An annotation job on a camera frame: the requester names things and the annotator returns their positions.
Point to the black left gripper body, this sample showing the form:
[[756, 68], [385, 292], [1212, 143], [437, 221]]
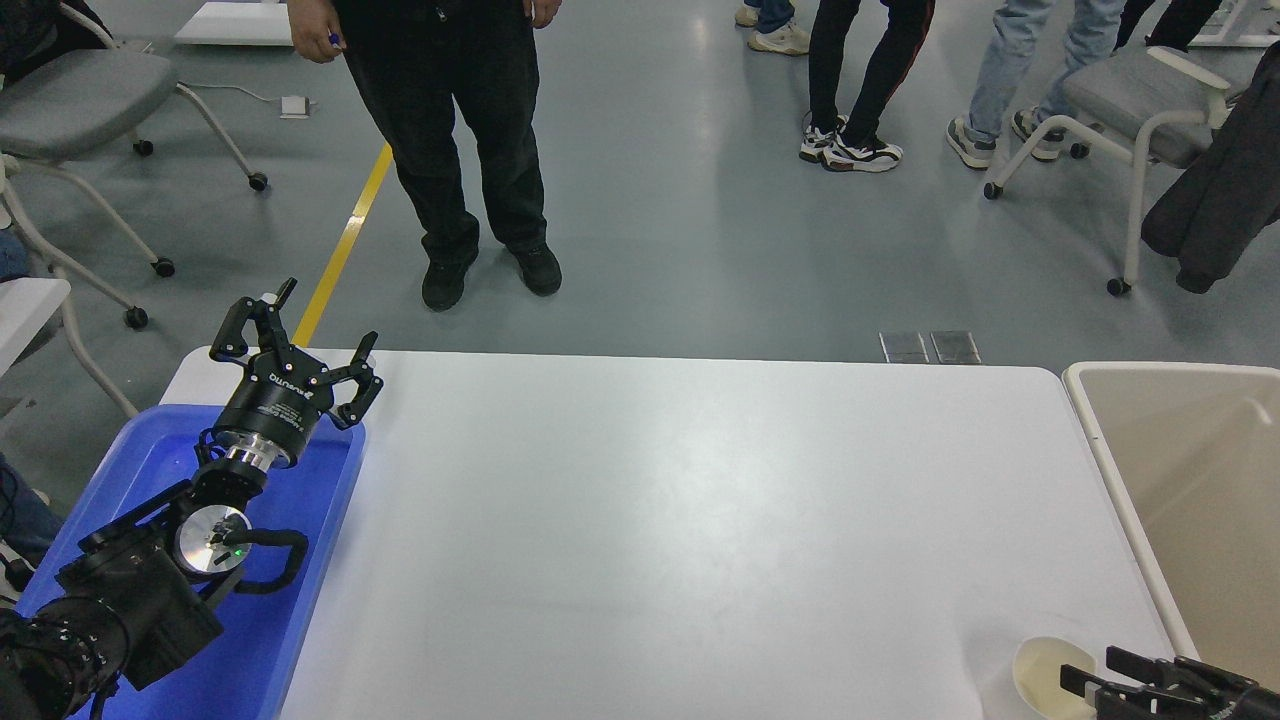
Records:
[[275, 405]]

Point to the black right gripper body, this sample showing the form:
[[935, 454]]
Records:
[[1245, 705]]

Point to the white paper cup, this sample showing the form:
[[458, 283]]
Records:
[[1040, 665]]

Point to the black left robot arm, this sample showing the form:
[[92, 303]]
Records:
[[130, 600]]

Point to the person's right hand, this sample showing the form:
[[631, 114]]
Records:
[[317, 30]]

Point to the person's left hand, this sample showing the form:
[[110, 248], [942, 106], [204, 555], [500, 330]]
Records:
[[543, 12]]

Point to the blue plastic tray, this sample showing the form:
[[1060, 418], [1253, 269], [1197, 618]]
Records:
[[300, 560]]

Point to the large pale plastic bin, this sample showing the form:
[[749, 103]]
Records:
[[1180, 470]]

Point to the white power adapter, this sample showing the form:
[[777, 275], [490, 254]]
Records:
[[294, 105]]

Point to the person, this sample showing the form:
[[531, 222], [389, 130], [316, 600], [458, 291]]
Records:
[[778, 35], [1170, 20], [1010, 70], [870, 70], [450, 130], [10, 255], [25, 510]]

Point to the grey wheeled chair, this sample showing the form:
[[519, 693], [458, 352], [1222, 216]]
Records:
[[1140, 100], [80, 95]]

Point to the white flat board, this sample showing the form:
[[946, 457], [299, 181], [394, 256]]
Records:
[[230, 25]]

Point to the metal floor plate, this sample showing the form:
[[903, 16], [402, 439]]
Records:
[[955, 346], [905, 347]]

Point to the dark patterned jacket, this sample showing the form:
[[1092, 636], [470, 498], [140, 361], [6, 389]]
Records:
[[30, 25]]

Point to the black coat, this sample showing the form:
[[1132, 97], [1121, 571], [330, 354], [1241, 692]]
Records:
[[1220, 190]]

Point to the white wheeled chair frame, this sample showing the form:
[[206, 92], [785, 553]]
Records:
[[60, 215]]

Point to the white table leg frame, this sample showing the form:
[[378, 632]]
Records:
[[1240, 38]]

